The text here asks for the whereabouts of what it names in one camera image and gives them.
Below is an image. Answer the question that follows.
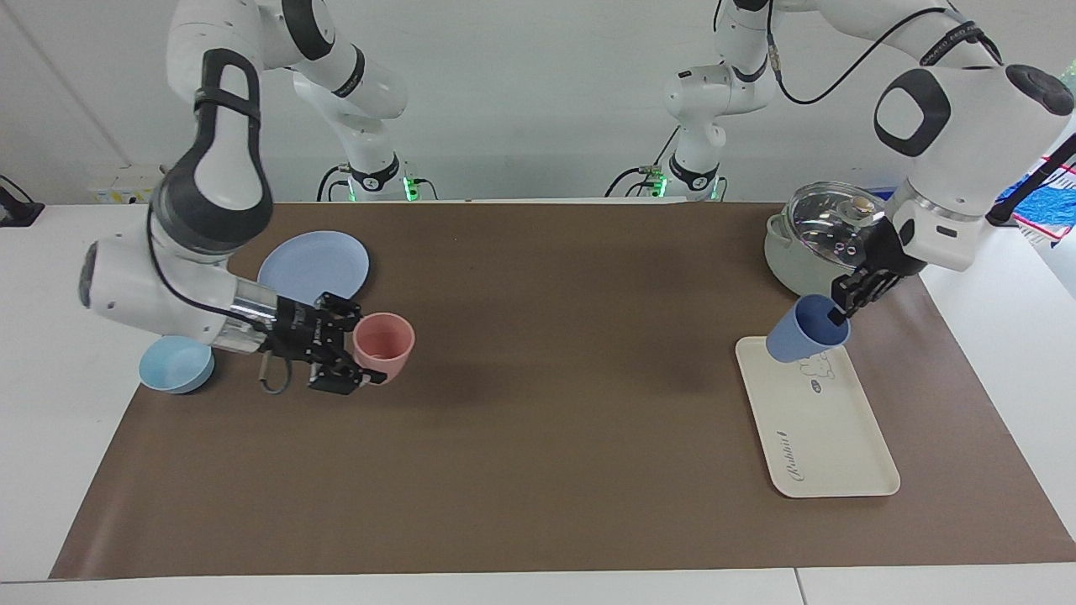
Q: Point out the black desk clamp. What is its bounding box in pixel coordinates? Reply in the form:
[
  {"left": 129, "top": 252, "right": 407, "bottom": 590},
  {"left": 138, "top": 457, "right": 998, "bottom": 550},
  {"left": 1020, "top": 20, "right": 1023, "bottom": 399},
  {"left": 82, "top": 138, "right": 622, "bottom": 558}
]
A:
[{"left": 0, "top": 175, "right": 45, "bottom": 228}]

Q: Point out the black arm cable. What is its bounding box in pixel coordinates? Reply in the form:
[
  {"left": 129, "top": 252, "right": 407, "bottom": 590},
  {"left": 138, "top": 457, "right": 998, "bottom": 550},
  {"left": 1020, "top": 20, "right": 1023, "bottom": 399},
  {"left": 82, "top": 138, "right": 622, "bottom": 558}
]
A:
[
  {"left": 145, "top": 206, "right": 295, "bottom": 396},
  {"left": 715, "top": 0, "right": 1005, "bottom": 106}
]

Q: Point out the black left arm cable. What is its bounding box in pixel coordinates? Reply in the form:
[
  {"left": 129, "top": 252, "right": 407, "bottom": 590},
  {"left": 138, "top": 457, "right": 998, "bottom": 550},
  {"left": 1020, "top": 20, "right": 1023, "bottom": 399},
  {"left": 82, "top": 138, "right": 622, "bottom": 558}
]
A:
[{"left": 715, "top": 0, "right": 1005, "bottom": 106}]

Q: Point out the black stand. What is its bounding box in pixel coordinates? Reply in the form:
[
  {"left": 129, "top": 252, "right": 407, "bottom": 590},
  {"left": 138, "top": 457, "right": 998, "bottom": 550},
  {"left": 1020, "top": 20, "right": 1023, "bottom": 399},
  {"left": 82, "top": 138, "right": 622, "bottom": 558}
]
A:
[{"left": 988, "top": 134, "right": 1076, "bottom": 226}]

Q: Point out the brown table mat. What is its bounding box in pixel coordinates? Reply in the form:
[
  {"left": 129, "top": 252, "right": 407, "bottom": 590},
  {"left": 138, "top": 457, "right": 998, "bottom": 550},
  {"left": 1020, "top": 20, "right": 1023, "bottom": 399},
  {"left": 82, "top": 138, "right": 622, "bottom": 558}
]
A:
[{"left": 49, "top": 202, "right": 1076, "bottom": 581}]

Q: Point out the periwinkle blue plate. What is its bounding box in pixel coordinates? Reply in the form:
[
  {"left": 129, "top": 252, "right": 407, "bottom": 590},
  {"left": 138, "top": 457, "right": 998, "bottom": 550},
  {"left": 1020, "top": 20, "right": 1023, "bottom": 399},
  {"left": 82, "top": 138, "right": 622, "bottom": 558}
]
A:
[{"left": 257, "top": 231, "right": 372, "bottom": 306}]

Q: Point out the pink cup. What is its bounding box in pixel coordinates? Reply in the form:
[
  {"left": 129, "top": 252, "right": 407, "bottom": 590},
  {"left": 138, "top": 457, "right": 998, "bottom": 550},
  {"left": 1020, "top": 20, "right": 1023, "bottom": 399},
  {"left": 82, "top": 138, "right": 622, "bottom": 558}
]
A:
[{"left": 352, "top": 313, "right": 415, "bottom": 385}]

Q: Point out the cream rabbit print tray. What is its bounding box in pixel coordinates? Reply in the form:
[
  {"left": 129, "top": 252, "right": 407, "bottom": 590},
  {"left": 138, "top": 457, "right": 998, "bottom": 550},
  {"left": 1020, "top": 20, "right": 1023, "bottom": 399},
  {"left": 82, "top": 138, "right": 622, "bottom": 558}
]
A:
[{"left": 736, "top": 336, "right": 901, "bottom": 499}]

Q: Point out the periwinkle blue cup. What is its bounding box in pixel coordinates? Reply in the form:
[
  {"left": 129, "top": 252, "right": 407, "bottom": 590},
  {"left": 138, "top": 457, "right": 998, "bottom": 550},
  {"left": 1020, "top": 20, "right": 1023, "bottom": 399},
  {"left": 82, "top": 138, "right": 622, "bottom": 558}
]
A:
[{"left": 765, "top": 293, "right": 852, "bottom": 364}]

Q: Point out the pale green cooking pot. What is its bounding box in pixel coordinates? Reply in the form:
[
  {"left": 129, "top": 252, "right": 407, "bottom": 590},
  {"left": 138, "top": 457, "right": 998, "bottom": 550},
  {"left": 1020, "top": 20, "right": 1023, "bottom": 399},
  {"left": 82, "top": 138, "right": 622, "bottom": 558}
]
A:
[{"left": 763, "top": 181, "right": 913, "bottom": 297}]

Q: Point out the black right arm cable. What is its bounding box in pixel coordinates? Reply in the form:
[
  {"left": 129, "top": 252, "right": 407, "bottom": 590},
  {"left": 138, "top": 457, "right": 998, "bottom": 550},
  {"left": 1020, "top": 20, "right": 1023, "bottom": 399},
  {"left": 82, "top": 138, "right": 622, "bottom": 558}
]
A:
[{"left": 145, "top": 206, "right": 295, "bottom": 396}]

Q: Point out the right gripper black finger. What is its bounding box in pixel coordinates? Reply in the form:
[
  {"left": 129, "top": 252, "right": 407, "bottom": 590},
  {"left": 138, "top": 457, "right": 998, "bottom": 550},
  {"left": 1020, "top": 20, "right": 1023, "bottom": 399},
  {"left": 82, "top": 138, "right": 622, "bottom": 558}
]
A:
[
  {"left": 309, "top": 363, "right": 388, "bottom": 396},
  {"left": 315, "top": 292, "right": 364, "bottom": 324}
]

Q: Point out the black base cable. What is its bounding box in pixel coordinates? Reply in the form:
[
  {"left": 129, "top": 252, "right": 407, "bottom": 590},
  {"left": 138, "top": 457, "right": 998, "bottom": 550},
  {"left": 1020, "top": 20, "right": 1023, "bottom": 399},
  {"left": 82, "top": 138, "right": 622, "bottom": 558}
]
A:
[
  {"left": 609, "top": 126, "right": 683, "bottom": 199},
  {"left": 316, "top": 164, "right": 440, "bottom": 203}
]

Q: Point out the yellowish wall socket box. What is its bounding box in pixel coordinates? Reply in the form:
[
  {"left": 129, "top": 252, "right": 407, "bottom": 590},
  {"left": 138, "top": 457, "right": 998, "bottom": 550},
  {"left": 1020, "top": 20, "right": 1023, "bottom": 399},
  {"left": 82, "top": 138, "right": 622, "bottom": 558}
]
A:
[{"left": 88, "top": 166, "right": 169, "bottom": 205}]

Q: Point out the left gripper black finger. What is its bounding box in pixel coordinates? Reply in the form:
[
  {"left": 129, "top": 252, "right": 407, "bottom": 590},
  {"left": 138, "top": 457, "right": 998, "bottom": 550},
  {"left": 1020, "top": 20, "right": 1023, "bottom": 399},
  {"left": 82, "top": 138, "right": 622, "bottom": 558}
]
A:
[
  {"left": 828, "top": 271, "right": 867, "bottom": 324},
  {"left": 853, "top": 276, "right": 894, "bottom": 313}
]

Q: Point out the blue cloth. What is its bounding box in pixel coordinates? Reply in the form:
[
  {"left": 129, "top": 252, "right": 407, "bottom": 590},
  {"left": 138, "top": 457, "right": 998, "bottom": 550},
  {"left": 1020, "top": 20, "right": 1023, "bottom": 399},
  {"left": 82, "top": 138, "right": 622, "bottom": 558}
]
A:
[{"left": 1013, "top": 164, "right": 1076, "bottom": 240}]

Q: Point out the light blue bowl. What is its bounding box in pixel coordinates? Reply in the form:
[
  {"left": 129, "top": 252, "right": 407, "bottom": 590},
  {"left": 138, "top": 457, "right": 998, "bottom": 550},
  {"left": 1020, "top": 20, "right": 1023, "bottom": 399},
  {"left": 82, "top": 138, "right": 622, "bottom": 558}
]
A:
[{"left": 139, "top": 335, "right": 215, "bottom": 395}]

